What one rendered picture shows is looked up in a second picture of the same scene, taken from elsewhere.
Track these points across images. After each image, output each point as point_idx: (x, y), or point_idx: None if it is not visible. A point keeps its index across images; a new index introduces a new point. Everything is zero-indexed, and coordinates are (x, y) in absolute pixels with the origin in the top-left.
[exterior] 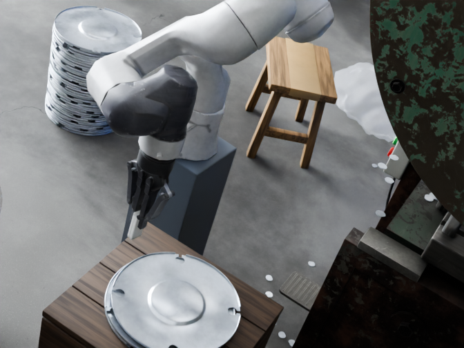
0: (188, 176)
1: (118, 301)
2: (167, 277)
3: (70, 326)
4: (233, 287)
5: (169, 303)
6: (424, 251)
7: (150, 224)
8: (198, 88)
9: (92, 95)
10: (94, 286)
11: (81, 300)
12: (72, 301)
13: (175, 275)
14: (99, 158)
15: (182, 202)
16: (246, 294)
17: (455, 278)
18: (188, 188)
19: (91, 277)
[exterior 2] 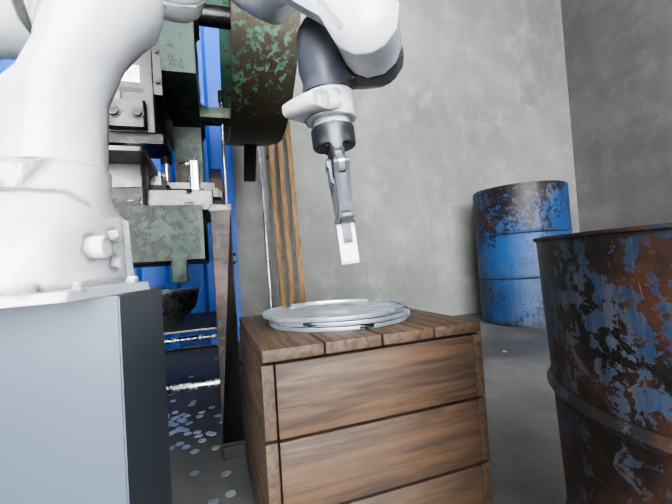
0: (158, 300)
1: (391, 310)
2: (320, 315)
3: (452, 316)
4: (269, 309)
5: (342, 306)
6: (212, 203)
7: (263, 348)
8: (108, 119)
9: (396, 35)
10: (404, 326)
11: (428, 322)
12: (439, 322)
13: (310, 315)
14: None
15: (162, 366)
16: (256, 320)
17: (204, 221)
18: (161, 325)
19: (403, 329)
